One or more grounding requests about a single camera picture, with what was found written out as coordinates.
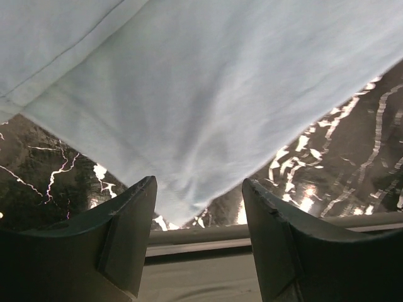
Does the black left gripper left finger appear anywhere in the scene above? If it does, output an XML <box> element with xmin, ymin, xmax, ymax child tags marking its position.
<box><xmin>1</xmin><ymin>176</ymin><xmax>157</xmax><ymax>301</ymax></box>

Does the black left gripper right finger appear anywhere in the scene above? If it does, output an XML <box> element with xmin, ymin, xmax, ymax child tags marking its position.
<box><xmin>242</xmin><ymin>179</ymin><xmax>402</xmax><ymax>301</ymax></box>

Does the grey blue t shirt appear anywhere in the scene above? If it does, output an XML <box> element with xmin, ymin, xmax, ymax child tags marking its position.
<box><xmin>1</xmin><ymin>1</ymin><xmax>402</xmax><ymax>225</ymax></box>

